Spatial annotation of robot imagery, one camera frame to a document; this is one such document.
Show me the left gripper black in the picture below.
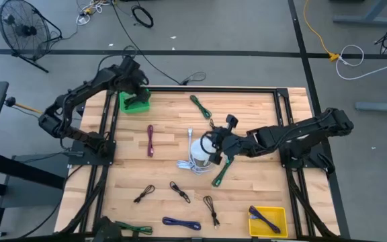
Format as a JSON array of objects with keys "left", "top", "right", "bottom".
[{"left": 118, "top": 58, "right": 151, "bottom": 108}]

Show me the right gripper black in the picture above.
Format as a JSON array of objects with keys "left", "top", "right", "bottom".
[{"left": 210, "top": 114, "right": 248, "bottom": 165}]

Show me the green braided USB cable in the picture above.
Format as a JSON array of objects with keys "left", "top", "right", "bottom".
[
  {"left": 118, "top": 220, "right": 154, "bottom": 236},
  {"left": 189, "top": 94, "right": 212, "bottom": 120},
  {"left": 211, "top": 156, "right": 235, "bottom": 188}
]

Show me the purple braided USB cable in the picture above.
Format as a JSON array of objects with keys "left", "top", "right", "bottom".
[
  {"left": 161, "top": 216, "right": 202, "bottom": 231},
  {"left": 248, "top": 205, "right": 281, "bottom": 235}
]

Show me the green plastic mesh bin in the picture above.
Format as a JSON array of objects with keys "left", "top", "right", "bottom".
[{"left": 118, "top": 89, "right": 151, "bottom": 114}]

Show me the white bulb lamp metal base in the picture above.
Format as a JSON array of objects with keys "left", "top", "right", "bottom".
[{"left": 189, "top": 138, "right": 216, "bottom": 169}]

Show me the yellow plastic bin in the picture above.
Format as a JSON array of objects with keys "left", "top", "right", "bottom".
[{"left": 247, "top": 205, "right": 289, "bottom": 238}]

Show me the stick with black knob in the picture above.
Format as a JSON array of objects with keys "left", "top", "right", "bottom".
[{"left": 4, "top": 96, "right": 44, "bottom": 115}]

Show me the black floor fan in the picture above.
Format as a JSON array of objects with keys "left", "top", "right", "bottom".
[{"left": 0, "top": 0, "right": 63, "bottom": 74}]

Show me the grey desk foot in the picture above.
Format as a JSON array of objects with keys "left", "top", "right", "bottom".
[
  {"left": 354, "top": 97, "right": 387, "bottom": 114},
  {"left": 333, "top": 0, "right": 387, "bottom": 27}
]

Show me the white USB cable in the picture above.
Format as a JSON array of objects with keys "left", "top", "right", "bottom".
[{"left": 176, "top": 128, "right": 216, "bottom": 175}]

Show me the long black floor cable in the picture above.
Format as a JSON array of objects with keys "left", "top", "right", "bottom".
[{"left": 111, "top": 0, "right": 207, "bottom": 86}]

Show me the black aluminium table frame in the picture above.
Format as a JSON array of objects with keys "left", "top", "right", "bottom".
[{"left": 58, "top": 85, "right": 341, "bottom": 240}]

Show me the coiled black floor cable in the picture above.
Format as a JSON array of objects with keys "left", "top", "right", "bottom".
[{"left": 131, "top": 5, "right": 155, "bottom": 29}]

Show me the white cable tangle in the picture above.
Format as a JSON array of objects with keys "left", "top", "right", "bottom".
[{"left": 75, "top": 0, "right": 112, "bottom": 26}]

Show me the yellow extension cord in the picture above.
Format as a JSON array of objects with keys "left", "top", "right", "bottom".
[{"left": 302, "top": 0, "right": 341, "bottom": 62}]

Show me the white floor cord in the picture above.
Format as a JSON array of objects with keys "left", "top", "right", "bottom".
[{"left": 335, "top": 44, "right": 387, "bottom": 81}]

